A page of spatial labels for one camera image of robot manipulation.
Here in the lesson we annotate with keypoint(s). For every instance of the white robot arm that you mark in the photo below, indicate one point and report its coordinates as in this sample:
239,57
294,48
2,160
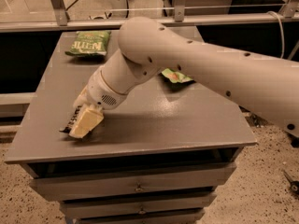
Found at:
267,86

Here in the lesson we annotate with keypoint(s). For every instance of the green popcorn snack bag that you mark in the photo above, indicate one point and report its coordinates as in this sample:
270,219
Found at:
175,76

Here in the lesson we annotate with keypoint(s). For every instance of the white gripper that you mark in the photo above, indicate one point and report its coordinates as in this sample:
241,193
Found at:
100,90

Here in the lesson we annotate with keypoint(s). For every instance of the grey drawer cabinet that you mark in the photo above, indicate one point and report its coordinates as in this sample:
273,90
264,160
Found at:
156,159

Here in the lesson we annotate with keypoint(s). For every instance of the black rxbar chocolate bar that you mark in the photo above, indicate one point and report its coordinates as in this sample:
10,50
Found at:
72,121

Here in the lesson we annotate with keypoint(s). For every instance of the green kettle chips bag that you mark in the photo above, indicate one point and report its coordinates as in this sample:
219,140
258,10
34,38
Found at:
89,44

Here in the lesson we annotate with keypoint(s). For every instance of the black tool on floor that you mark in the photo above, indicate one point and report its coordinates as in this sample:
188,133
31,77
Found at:
294,185

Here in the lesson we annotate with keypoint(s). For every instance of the metal railing frame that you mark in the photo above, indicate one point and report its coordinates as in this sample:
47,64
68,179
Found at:
73,15

